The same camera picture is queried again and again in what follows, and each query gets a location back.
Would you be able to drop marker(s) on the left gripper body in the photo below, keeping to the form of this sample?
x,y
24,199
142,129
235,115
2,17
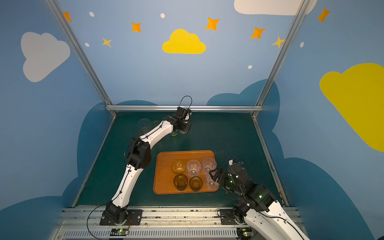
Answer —
x,y
183,127

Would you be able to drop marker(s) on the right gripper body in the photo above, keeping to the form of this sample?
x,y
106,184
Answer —
x,y
219,177

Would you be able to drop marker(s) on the clear faceted glass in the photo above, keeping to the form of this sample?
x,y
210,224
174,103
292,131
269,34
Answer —
x,y
211,184
193,168
208,165

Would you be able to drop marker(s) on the small olive textured cup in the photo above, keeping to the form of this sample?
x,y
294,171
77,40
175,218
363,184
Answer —
x,y
196,183

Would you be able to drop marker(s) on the dark olive textured cup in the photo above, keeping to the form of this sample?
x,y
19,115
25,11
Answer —
x,y
180,182

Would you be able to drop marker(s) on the short yellow glass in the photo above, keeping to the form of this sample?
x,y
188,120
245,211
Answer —
x,y
178,167

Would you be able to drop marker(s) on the orange plastic tray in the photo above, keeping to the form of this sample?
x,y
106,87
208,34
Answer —
x,y
164,176

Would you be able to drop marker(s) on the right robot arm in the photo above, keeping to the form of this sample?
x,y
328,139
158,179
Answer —
x,y
258,207

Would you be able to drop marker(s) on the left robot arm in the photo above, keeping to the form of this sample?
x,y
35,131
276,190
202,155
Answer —
x,y
137,158

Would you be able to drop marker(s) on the short green glass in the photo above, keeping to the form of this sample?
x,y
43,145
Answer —
x,y
174,133

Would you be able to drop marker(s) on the tall green glass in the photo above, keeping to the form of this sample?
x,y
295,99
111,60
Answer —
x,y
156,125

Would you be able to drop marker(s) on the tall clear bluish glass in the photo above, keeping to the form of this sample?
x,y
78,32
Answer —
x,y
144,126

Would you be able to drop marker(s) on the right controller board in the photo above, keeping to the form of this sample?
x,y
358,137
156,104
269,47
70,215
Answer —
x,y
244,233

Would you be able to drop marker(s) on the controller board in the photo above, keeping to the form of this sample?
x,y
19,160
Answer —
x,y
244,233
119,232

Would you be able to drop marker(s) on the left controller board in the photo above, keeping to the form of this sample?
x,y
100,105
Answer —
x,y
119,232

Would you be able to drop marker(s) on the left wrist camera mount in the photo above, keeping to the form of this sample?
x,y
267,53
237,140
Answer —
x,y
181,113

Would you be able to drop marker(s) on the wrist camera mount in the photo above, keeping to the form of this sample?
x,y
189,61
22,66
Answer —
x,y
235,165
181,113

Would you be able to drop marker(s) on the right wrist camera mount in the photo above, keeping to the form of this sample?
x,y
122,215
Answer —
x,y
235,165

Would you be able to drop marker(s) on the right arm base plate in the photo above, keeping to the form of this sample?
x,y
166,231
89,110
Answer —
x,y
229,217

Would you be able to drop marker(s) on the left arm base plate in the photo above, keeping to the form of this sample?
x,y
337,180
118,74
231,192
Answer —
x,y
132,217

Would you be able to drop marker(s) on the front aluminium rail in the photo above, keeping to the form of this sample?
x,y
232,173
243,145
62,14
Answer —
x,y
157,223

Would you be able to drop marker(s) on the aluminium left frame post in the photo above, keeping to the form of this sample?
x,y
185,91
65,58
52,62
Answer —
x,y
64,24

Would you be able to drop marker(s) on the aluminium frame post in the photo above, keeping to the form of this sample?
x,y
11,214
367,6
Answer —
x,y
64,24
284,49

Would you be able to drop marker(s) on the aluminium right frame post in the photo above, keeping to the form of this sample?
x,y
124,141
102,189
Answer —
x,y
284,49

